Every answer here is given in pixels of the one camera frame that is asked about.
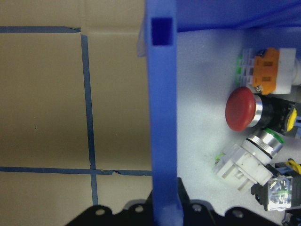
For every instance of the blue plastic push-button bin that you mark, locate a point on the blue plastic push-button bin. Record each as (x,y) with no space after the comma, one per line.
(163,106)

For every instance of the red mushroom button clear block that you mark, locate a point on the red mushroom button clear block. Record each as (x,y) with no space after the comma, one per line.
(272,190)

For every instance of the white foam bin liner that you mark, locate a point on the white foam bin liner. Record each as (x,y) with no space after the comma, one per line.
(202,117)

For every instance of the red mushroom button yellow collar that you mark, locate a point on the red mushroom button yellow collar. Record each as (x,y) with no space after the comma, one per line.
(240,109)

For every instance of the orange block white push button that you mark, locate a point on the orange block white push button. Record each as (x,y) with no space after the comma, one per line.
(265,70)

